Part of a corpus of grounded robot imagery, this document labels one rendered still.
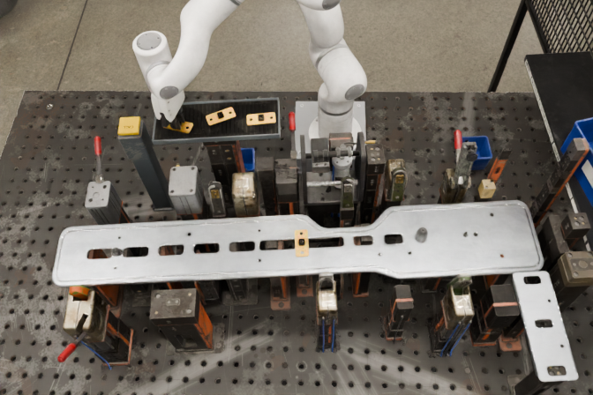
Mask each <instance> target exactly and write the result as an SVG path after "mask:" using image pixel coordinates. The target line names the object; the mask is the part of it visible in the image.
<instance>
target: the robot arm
mask: <svg viewBox="0 0 593 395"><path fill-rule="evenodd" d="M243 1H244V0H191V1H190V2H189V3H188V4H187V5H186V6H185V7H184V8H183V10H182V12H181V16H180V20H181V39H180V43H179V47H178V50H177V52H176V54H175V56H174V58H172V55H171V53H170V50H169V45H168V42H167V39H166V37H165V36H164V35H163V34H162V33H160V32H156V31H148V32H144V33H142V34H140V35H138V36H137V37H136V38H135V40H134V42H133V43H132V48H133V51H134V53H135V56H136V57H137V60H138V62H139V67H140V69H141V71H142V73H143V76H144V78H145V81H146V84H147V87H148V89H149V91H150V92H151V93H152V94H151V99H152V104H153V108H154V113H155V116H156V118H157V119H159V120H160V119H161V124H162V127H166V128H167V127H168V126H169V125H170V127H171V128H172V129H175V130H176V129H178V130H181V129H182V128H181V125H180V122H181V123H184V122H185V120H184V115H183V113H182V112H183V108H182V104H183V102H184V98H185V97H184V89H185V88H186V87H187V86H188V85H189V84H190V83H191V82H192V81H193V80H194V79H195V77H196V76H197V75H198V74H199V72H200V70H201V68H202V67H203V65H204V62H205V61H206V55H207V51H208V47H209V41H210V37H211V34H212V32H213V31H214V29H215V28H216V27H217V26H218V25H220V23H221V22H222V21H223V20H224V19H226V18H227V17H228V16H229V15H230V14H231V13H232V12H233V11H234V10H235V9H236V8H237V7H238V6H239V5H240V4H241V3H242V2H243ZM295 1H297V2H298V3H299V5H300V8H301V10H302V12H303V14H304V18H305V20H306V23H307V26H308V29H309V32H310V36H311V40H310V43H309V55H310V58H311V60H312V63H313V65H314V67H315V68H316V70H317V71H318V73H319V75H320V76H321V77H322V79H323V81H324V83H323V84H322V85H321V87H320V89H319V94H318V111H319V116H318V117H316V118H315V119H314V120H313V122H312V123H311V126H310V128H309V139H310V141H311V138H327V142H328V151H329V133H330V132H331V133H340V132H351V133H352V137H353V139H354V142H355V143H356V142H357V133H358V132H359V131H361V128H360V125H359V123H358V122H357V120H356V119H355V118H354V117H353V108H354V99H355V98H357V97H359V96H361V95H362V94H363V93H364V92H365V90H366V88H367V78H366V75H365V73H364V69H363V68H362V66H361V65H360V63H359V62H358V61H357V59H356V58H355V56H354V55H353V54H352V52H351V51H350V49H349V47H348V46H347V44H346V42H345V40H344V39H343V38H342V37H343V35H344V24H343V18H342V11H341V7H340V5H339V3H340V2H341V0H295Z"/></svg>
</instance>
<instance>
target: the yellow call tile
mask: <svg viewBox="0 0 593 395"><path fill-rule="evenodd" d="M139 126H140V116H134V117H120V122H119V127H118V133H117V134H118V135H119V136H123V135H138V134H139Z"/></svg>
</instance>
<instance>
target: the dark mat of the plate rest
mask: <svg viewBox="0 0 593 395"><path fill-rule="evenodd" d="M182 108H183V112H182V113H183V115H184V120H185V121H186V122H188V123H193V126H192V128H191V131H190V133H188V134H186V133H182V132H179V131H176V130H170V129H166V128H163V127H162V124H161V119H160V120H159V119H156V127H155V135H154V140H161V139H178V138H210V137H227V136H244V135H261V134H278V100H273V101H240V102H223V103H207V104H190V105H182ZM226 108H233V110H234V112H235V114H236V116H235V117H233V118H230V119H228V120H226V121H223V122H220V123H216V124H213V125H209V124H208V122H207V119H206V116H208V115H211V114H212V113H215V112H218V111H221V110H224V109H226ZM272 112H275V120H276V122H275V123H266V124H257V125H247V115H253V114H262V113H272Z"/></svg>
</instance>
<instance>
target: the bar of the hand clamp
mask: <svg viewBox="0 0 593 395"><path fill-rule="evenodd" d="M476 152H477V143H476V142H469V141H468V140H466V141H465V142H463V143H462V148H461V151H460V155H459V159H458V162H457V166H456V170H455V173H454V181H455V186H454V189H456V188H457V184H458V181H459V177H460V176H463V180H464V184H463V185H462V186H463V188H464V189H466V187H467V184H468V180H469V175H470V171H471V169H472V165H473V161H474V160H476V159H477V154H476Z"/></svg>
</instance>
